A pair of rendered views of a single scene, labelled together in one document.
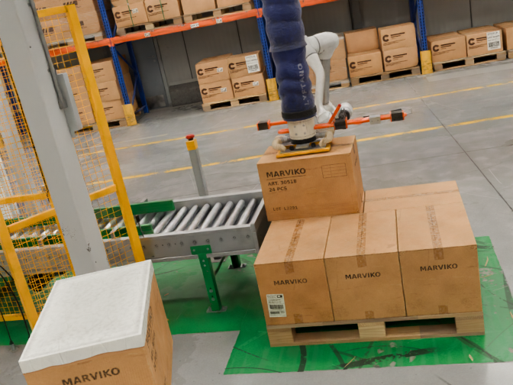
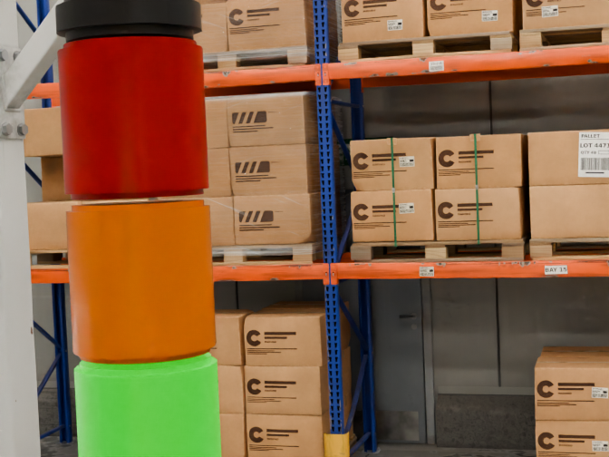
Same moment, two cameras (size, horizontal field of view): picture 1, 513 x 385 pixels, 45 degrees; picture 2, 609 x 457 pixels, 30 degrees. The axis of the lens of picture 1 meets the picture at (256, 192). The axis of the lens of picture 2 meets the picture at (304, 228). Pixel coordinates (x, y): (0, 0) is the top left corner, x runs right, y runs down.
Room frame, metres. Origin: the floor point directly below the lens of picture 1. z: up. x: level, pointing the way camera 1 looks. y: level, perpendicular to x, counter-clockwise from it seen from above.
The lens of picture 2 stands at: (3.47, 1.19, 2.28)
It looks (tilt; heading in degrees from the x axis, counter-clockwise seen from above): 3 degrees down; 7
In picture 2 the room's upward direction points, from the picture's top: 2 degrees counter-clockwise
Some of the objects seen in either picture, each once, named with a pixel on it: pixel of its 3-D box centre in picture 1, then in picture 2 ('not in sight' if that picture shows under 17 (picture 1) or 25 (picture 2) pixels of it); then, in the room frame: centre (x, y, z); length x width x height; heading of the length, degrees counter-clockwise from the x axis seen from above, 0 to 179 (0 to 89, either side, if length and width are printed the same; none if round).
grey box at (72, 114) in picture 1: (56, 104); not in sight; (3.25, 0.93, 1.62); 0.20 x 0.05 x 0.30; 75
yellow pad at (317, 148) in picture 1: (302, 148); not in sight; (3.77, -0.34, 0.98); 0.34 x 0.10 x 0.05; 75
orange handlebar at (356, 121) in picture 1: (333, 120); not in sight; (3.93, -0.59, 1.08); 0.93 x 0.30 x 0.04; 75
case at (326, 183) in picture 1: (311, 177); not in sight; (3.86, -0.38, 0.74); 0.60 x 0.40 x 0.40; 73
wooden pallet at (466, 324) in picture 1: (372, 286); not in sight; (3.48, -0.61, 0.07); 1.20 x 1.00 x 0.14; 75
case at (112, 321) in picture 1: (107, 350); not in sight; (2.07, 0.67, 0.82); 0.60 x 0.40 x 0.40; 3
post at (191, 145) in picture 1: (204, 201); not in sight; (4.57, 0.41, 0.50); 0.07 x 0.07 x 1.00; 75
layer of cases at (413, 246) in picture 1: (367, 248); not in sight; (3.48, -0.61, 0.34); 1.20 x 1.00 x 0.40; 75
